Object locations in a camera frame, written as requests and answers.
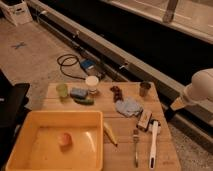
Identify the wooden board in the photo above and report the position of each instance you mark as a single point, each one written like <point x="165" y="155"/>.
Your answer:
<point x="121" y="158"/>

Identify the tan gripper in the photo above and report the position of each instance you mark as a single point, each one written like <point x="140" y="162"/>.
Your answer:
<point x="176" y="105"/>

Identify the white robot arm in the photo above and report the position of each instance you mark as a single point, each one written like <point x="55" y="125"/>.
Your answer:
<point x="200" y="89"/>

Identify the blue crumpled cloth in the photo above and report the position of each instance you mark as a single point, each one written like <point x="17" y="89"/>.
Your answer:
<point x="128" y="107"/>

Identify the white handled brush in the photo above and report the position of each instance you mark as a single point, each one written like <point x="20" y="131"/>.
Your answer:
<point x="155" y="127"/>

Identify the pink peach toy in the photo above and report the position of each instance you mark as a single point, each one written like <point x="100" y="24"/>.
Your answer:
<point x="65" y="139"/>

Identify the green plastic cup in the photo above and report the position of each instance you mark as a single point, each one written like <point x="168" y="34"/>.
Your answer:
<point x="62" y="90"/>

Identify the black chair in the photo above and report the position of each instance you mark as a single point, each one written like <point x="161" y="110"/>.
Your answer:
<point x="13" y="99"/>

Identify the green cucumber toy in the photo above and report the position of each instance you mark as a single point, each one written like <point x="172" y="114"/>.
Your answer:
<point x="84" y="101"/>

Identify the dark grape bunch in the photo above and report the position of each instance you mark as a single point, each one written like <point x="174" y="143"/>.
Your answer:
<point x="117" y="93"/>

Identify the metal fork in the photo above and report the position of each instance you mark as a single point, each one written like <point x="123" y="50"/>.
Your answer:
<point x="135" y="140"/>

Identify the white cardboard box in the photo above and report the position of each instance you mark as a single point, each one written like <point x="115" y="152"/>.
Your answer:
<point x="17" y="14"/>

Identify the yellow plastic tray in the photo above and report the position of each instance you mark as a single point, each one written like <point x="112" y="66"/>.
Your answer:
<point x="37" y="147"/>

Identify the blue power box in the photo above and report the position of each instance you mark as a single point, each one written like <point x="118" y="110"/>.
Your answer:
<point x="88" y="66"/>

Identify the dark metal cup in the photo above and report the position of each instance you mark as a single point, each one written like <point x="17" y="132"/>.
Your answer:
<point x="144" y="88"/>

